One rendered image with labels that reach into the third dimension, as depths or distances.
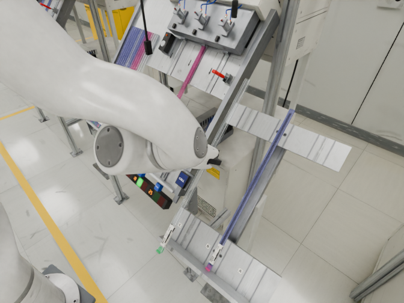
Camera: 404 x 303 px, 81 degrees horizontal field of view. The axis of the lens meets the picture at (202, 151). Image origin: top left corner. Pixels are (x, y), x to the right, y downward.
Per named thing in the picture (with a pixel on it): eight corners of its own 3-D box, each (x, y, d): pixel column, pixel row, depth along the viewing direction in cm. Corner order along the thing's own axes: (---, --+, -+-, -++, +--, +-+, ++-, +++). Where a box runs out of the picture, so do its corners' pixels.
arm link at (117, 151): (186, 125, 44) (148, 131, 48) (133, 112, 32) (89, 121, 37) (188, 171, 43) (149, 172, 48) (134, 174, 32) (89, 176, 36)
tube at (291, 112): (211, 270, 68) (209, 271, 67) (207, 267, 68) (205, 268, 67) (294, 111, 67) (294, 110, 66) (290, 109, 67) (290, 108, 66)
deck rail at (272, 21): (186, 196, 92) (177, 196, 87) (183, 193, 93) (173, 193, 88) (281, 20, 82) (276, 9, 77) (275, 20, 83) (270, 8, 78)
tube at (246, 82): (162, 252, 63) (160, 254, 62) (159, 249, 64) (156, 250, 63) (250, 81, 62) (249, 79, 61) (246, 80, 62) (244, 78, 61)
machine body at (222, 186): (222, 235, 152) (229, 169, 110) (153, 178, 188) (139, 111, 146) (275, 180, 187) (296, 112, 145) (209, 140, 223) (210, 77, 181)
